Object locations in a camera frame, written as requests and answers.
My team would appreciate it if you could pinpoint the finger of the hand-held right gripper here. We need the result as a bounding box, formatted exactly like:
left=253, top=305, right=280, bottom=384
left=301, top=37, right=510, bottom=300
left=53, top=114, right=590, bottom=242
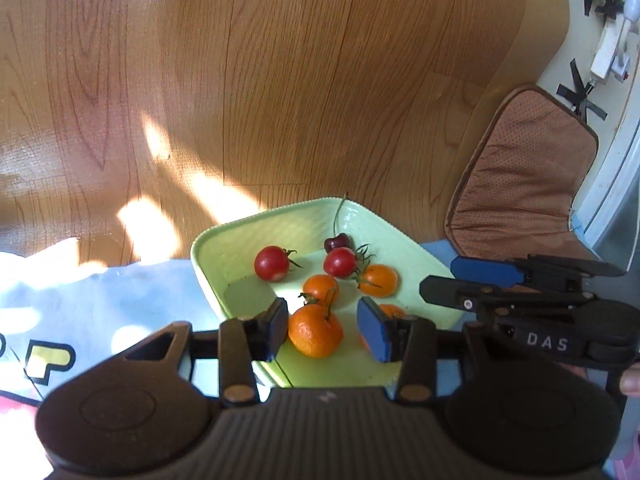
left=450, top=254, right=628, bottom=291
left=419, top=275, right=598, bottom=317

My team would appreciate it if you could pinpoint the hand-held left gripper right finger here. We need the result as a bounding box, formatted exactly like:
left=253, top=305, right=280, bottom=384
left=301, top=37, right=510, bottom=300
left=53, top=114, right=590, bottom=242
left=356, top=296, right=521, bottom=403

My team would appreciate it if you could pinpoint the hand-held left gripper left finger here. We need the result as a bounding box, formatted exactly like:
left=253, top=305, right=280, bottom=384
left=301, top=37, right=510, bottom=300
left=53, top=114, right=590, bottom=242
left=125, top=297, right=291, bottom=407

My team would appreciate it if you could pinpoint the orange cherry tomato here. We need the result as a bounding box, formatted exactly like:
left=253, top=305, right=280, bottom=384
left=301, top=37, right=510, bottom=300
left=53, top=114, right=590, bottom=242
left=302, top=274, right=340, bottom=306
left=360, top=303, right=407, bottom=352
left=352, top=263, right=400, bottom=297

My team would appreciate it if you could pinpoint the mandarin orange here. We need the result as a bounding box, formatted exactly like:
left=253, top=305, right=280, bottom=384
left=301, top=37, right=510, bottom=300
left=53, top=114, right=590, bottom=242
left=288, top=287, right=345, bottom=359

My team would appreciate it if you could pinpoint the red cherry tomato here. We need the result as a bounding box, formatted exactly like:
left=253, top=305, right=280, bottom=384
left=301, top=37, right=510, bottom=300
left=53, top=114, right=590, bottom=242
left=323, top=244, right=376, bottom=279
left=254, top=245, right=303, bottom=282

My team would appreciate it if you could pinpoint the light green plastic tray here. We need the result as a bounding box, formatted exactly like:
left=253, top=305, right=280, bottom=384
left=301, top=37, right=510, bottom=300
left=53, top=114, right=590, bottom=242
left=190, top=196, right=463, bottom=388

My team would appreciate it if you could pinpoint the dark red cherry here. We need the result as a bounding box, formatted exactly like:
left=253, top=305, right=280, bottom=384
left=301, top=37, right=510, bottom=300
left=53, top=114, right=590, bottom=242
left=324, top=191, right=353, bottom=255

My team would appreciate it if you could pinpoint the person's right hand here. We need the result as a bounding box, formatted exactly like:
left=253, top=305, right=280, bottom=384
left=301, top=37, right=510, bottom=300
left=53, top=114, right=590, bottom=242
left=619, top=361, right=640, bottom=397

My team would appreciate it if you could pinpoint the brown perforated seat cushion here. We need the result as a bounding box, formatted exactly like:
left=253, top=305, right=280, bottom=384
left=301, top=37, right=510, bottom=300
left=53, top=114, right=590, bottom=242
left=444, top=85, right=600, bottom=262

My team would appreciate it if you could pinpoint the cartoon pig printed blanket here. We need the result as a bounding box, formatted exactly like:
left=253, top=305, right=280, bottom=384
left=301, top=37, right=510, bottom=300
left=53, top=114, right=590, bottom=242
left=0, top=236, right=468, bottom=480

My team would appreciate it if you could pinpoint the wood-pattern vinyl sheet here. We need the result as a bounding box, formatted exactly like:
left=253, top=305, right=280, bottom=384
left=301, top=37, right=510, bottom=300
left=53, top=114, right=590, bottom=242
left=0, top=0, right=571, bottom=268

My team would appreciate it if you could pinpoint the white power strip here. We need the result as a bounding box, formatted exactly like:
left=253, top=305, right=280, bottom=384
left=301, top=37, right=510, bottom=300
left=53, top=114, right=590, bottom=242
left=590, top=12, right=632, bottom=84

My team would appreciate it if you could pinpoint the white window frame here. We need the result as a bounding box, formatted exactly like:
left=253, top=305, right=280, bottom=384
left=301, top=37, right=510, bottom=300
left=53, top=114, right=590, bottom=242
left=570, top=0, right=640, bottom=281

